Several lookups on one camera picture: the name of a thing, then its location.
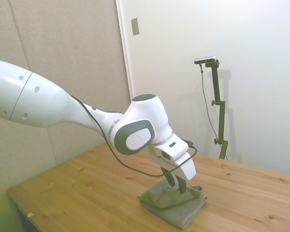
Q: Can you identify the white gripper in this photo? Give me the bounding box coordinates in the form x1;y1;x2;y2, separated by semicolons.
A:
148;145;197;194

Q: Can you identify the grey wall plate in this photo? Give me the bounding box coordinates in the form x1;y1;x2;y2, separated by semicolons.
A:
131;17;140;36

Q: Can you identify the grey towel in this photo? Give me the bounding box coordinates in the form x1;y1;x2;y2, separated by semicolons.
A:
139;183;208;230

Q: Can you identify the white door frame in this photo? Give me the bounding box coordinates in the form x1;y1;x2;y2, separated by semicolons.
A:
115;0;136;99

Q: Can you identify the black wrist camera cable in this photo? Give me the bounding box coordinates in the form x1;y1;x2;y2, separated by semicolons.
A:
71;95;198;177

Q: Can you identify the grey exterior camera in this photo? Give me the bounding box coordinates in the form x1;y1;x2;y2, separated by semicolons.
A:
194;55;219;65

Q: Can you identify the dark jointed camera stand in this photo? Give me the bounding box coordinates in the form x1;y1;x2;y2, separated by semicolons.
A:
206;60;229;160

